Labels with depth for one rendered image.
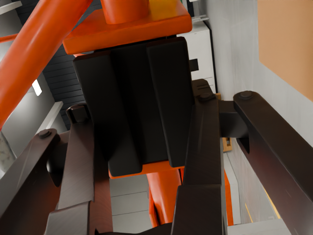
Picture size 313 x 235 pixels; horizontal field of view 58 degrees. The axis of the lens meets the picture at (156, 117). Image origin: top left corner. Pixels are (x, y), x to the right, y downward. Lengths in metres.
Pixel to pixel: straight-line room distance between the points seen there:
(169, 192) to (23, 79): 0.11
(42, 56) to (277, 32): 0.23
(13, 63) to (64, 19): 0.04
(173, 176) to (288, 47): 0.17
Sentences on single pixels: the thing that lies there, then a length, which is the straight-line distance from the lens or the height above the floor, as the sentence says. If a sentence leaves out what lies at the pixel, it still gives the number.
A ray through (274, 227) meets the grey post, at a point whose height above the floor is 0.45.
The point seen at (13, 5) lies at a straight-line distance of 11.09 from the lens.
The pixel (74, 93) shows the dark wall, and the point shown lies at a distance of 12.22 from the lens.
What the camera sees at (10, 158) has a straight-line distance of 6.65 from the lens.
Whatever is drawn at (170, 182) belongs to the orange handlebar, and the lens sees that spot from 0.19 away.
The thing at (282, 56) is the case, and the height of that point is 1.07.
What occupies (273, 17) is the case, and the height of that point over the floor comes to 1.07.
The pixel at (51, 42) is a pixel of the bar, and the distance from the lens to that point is 0.17.
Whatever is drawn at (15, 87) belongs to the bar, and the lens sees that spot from 0.19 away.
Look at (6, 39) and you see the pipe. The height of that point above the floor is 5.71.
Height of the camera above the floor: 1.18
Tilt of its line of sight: 5 degrees up
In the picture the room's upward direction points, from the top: 100 degrees counter-clockwise
